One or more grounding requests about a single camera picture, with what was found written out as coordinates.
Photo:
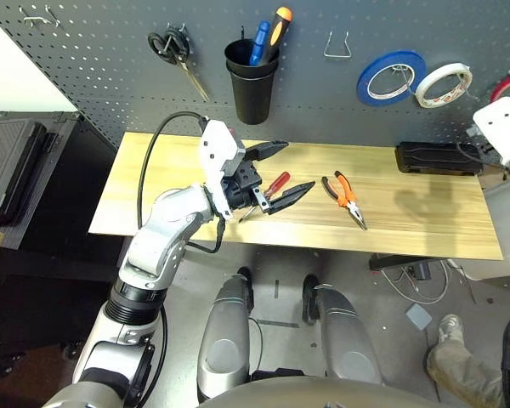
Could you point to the small black ribbed case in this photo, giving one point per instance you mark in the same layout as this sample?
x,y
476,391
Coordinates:
x,y
433,157

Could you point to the orange black pliers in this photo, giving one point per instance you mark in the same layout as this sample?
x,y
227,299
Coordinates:
x,y
346,191

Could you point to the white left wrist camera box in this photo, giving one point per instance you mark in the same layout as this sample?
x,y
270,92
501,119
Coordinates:
x,y
214,149

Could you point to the grey robot torso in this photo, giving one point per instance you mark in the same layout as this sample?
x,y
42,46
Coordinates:
x,y
323,395

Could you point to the orange black screwdriver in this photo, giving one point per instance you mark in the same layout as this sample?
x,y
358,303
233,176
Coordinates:
x,y
276,34

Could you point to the black metal table foot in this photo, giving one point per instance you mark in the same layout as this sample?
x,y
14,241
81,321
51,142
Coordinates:
x,y
395,261

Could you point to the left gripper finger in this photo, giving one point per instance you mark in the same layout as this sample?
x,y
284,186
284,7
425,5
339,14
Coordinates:
x,y
263,151
289,197

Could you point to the silver robot leg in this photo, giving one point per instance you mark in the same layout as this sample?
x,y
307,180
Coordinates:
x,y
225,336
344,336

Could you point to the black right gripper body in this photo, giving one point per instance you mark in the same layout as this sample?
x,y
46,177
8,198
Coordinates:
x,y
486,144

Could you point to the grey metal pegboard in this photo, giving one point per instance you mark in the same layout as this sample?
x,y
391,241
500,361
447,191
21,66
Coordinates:
x,y
365,21

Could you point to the black power adapter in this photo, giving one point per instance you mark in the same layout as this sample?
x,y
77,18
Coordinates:
x,y
421,272

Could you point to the grey floor pad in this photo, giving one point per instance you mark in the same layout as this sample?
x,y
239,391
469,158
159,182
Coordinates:
x,y
418,316

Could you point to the silver left robot leg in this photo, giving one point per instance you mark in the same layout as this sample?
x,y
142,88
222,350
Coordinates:
x,y
225,336

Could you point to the silver right robot leg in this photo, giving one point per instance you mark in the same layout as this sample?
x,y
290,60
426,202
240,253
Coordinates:
x,y
344,336

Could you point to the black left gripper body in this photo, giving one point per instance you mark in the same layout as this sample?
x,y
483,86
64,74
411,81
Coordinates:
x,y
242,187

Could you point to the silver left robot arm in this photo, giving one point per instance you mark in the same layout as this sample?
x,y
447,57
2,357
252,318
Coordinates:
x,y
170,221

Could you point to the grey sneaker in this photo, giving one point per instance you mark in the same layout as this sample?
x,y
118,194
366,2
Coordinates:
x,y
450,329

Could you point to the large black tool case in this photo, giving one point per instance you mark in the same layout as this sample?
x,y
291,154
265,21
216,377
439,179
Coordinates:
x,y
4,170

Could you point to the white tape roll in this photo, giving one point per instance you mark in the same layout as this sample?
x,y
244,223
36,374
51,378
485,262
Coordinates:
x,y
423,95

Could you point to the black plastic cup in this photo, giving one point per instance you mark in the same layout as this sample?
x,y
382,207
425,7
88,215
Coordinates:
x,y
253,102
234,59

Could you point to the red tape roll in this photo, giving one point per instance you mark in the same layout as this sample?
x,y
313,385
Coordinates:
x,y
506,81

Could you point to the khaki trouser leg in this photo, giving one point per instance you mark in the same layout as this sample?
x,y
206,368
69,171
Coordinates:
x,y
467,378

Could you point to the silver peg hook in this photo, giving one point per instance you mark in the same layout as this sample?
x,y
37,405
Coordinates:
x,y
34,19
52,17

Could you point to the blue tape roll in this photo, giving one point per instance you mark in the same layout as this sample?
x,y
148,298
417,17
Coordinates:
x,y
363,87

